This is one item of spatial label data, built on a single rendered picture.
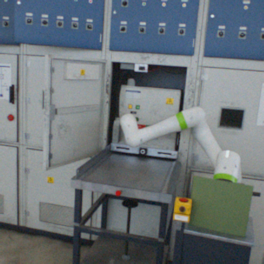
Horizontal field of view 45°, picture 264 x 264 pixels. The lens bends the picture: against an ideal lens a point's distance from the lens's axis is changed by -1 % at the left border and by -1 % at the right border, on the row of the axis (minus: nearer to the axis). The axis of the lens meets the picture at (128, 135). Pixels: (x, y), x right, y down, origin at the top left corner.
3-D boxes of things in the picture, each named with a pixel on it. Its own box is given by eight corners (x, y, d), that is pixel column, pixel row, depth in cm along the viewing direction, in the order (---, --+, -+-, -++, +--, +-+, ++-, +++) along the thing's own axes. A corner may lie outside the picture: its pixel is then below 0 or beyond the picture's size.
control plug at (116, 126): (118, 143, 250) (119, 121, 247) (111, 142, 251) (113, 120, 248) (120, 141, 258) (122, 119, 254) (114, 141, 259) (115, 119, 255)
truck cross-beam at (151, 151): (177, 158, 252) (177, 151, 251) (110, 150, 263) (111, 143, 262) (177, 157, 257) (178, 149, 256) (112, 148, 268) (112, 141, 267)
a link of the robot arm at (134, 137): (176, 117, 216) (174, 111, 206) (182, 132, 212) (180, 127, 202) (125, 136, 221) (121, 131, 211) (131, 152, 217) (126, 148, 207)
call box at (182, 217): (188, 223, 160) (191, 204, 158) (172, 220, 162) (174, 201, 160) (190, 216, 168) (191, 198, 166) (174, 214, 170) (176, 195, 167)
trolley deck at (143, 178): (171, 204, 185) (172, 194, 183) (70, 187, 198) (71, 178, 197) (181, 170, 249) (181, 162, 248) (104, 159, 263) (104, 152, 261)
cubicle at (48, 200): (92, 248, 275) (107, -36, 228) (19, 234, 290) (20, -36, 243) (129, 192, 404) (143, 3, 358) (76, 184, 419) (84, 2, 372)
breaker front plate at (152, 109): (174, 152, 252) (180, 91, 242) (114, 145, 262) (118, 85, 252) (174, 152, 253) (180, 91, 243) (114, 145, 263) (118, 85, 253)
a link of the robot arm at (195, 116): (210, 125, 208) (203, 112, 215) (207, 112, 198) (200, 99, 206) (182, 135, 210) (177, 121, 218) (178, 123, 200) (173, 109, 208)
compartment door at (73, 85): (39, 168, 213) (40, 53, 198) (96, 151, 266) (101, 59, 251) (46, 171, 210) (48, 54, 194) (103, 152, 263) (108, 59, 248)
